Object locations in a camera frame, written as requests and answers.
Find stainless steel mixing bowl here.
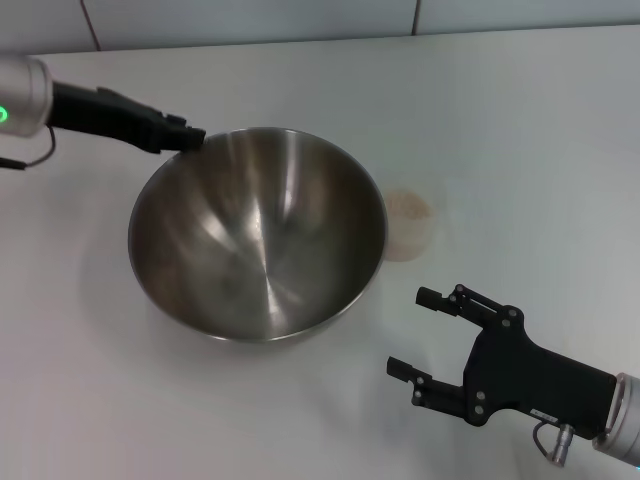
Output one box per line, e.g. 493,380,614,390
127,126,389,344

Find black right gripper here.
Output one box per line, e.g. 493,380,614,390
386,283,619,442

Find left gripper cable with connector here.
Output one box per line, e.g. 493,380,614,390
0,126,57,172

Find right gripper cable with connector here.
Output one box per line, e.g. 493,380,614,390
531,422,577,465

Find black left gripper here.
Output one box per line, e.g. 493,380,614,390
51,81,208,154

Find clear plastic cup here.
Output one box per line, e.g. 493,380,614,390
383,186,437,264

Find gripper cable with connector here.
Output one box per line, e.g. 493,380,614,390
531,422,577,465
0,126,57,172

